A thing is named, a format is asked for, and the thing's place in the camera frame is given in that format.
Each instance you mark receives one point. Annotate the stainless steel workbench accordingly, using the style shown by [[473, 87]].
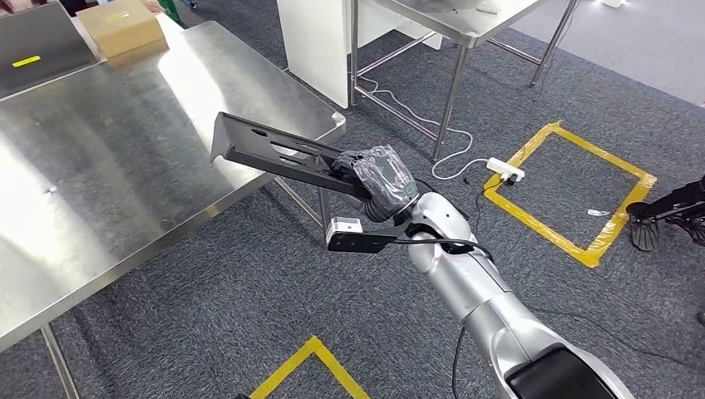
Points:
[[110, 165]]

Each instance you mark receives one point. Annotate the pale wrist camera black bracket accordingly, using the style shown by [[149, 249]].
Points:
[[358, 242]]

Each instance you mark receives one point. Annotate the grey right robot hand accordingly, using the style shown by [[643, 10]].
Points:
[[385, 176]]

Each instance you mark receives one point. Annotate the black humanoid robot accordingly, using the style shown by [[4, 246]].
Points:
[[644, 220]]

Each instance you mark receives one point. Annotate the cardboard box yellow label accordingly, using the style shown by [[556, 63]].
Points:
[[121, 30]]

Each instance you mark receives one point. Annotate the white power strip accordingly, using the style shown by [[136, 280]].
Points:
[[504, 168]]

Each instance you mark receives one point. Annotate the white paper scrap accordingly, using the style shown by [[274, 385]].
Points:
[[597, 212]]

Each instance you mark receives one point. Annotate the black plastic frame part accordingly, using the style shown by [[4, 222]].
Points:
[[237, 143]]

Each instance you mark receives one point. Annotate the yellow floor tape square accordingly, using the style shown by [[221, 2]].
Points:
[[606, 156], [314, 346]]

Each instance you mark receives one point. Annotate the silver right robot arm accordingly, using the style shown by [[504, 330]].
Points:
[[473, 286]]

